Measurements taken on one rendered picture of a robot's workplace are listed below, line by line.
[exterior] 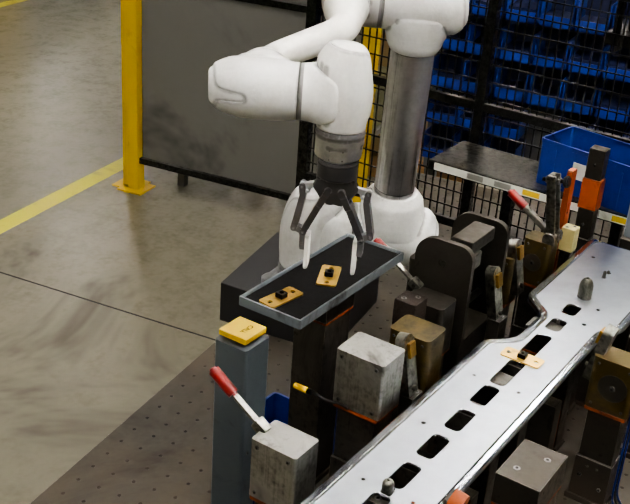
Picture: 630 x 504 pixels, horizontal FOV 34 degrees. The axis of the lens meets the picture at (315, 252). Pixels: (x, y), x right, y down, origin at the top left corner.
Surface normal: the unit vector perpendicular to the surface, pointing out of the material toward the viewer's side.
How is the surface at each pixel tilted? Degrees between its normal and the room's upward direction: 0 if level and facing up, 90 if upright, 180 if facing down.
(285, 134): 90
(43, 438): 0
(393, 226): 94
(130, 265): 0
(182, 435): 0
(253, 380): 90
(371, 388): 90
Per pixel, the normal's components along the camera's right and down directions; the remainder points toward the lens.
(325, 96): -0.12, 0.38
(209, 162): -0.43, 0.37
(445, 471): 0.07, -0.90
